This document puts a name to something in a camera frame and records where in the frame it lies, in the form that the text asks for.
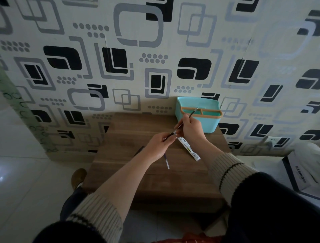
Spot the green patterned glass panel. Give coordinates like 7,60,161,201
0,67,58,154

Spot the teal organizer box orange divider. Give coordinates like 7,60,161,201
175,97,223,134

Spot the brown wooden table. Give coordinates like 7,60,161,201
82,112,231,214

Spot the person's right hand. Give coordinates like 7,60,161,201
174,114,207,144

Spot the white bag with black trim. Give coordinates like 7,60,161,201
282,150,320,201

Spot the thin black pen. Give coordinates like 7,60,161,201
163,107,199,142

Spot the white pen refill packet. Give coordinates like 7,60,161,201
177,137,201,162

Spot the person's left hand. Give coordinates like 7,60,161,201
146,132,177,164

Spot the person's right forearm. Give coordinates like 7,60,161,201
197,137,320,243

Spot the brown shoe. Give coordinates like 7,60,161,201
71,168,88,191

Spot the white plastic bag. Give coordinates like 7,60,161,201
293,142,320,184

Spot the person's leg in dark trousers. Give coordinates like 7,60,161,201
59,186,88,222

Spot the white wall power socket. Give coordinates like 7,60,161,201
265,136,278,148

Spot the person's left forearm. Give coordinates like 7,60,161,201
32,150,153,243

